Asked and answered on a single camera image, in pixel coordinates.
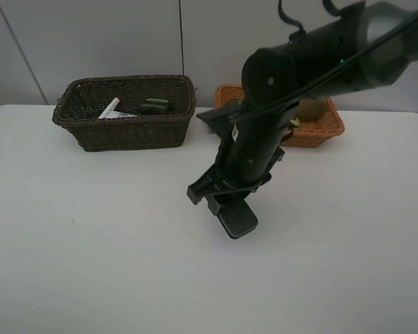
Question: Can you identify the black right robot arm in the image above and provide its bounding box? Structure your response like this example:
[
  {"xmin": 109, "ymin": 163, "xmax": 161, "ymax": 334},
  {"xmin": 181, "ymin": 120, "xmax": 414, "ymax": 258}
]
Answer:
[{"xmin": 187, "ymin": 1, "xmax": 418, "ymax": 207}]

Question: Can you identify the dark brown wicker basket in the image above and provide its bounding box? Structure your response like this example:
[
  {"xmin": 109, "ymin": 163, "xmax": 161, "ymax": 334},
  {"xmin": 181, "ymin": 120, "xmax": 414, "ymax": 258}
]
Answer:
[{"xmin": 52, "ymin": 74, "xmax": 196, "ymax": 152}]

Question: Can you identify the black whiteboard eraser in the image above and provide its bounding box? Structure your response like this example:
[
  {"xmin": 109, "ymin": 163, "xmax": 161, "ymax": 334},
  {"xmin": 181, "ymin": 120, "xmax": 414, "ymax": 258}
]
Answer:
[{"xmin": 217, "ymin": 199, "xmax": 258, "ymax": 239}]

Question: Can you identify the halved avocado with pit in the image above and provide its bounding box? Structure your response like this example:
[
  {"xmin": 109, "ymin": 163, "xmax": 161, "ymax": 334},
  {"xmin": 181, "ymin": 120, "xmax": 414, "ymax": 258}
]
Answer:
[{"xmin": 291, "ymin": 118, "xmax": 301, "ymax": 127}]

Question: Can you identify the brown kiwi fruit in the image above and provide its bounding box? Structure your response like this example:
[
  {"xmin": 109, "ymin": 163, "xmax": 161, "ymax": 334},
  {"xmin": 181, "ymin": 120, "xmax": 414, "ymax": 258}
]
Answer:
[{"xmin": 297, "ymin": 99, "xmax": 328, "ymax": 122}]

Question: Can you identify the white marker pen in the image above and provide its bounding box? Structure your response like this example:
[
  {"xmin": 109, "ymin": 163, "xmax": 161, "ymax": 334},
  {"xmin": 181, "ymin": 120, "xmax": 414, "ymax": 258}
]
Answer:
[{"xmin": 98, "ymin": 97, "xmax": 120, "ymax": 119}]

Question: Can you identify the orange wicker basket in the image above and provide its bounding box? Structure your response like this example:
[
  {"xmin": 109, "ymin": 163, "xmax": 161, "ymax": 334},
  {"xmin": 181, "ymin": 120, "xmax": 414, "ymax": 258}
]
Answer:
[{"xmin": 215, "ymin": 84, "xmax": 345, "ymax": 148}]

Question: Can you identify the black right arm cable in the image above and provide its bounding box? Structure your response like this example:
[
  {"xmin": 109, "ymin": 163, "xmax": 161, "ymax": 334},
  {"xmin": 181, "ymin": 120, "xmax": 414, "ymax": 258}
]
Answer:
[{"xmin": 208, "ymin": 0, "xmax": 418, "ymax": 198}]

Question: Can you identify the dark grey pump bottle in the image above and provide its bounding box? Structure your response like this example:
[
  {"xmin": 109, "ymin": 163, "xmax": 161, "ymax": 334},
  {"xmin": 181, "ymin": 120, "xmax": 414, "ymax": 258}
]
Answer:
[{"xmin": 137, "ymin": 98, "xmax": 172, "ymax": 115}]

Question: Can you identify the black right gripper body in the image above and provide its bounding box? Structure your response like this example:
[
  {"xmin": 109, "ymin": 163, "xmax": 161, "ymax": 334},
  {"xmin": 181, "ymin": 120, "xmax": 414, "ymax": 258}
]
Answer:
[{"xmin": 187, "ymin": 138, "xmax": 285, "ymax": 205}]

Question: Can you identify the blue capped white bottle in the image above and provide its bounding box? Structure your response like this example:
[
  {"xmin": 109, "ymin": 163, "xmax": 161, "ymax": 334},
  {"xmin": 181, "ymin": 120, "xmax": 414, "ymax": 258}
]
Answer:
[{"xmin": 104, "ymin": 110, "xmax": 138, "ymax": 119}]

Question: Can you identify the green lime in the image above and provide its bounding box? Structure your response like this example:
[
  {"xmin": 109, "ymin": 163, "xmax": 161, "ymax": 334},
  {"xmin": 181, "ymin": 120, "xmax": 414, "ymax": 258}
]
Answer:
[{"xmin": 227, "ymin": 99, "xmax": 243, "ymax": 109}]

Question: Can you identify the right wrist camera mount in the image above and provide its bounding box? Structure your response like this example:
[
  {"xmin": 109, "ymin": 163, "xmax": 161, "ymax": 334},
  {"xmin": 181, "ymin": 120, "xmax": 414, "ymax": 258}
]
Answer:
[{"xmin": 196, "ymin": 105, "xmax": 243, "ymax": 138}]

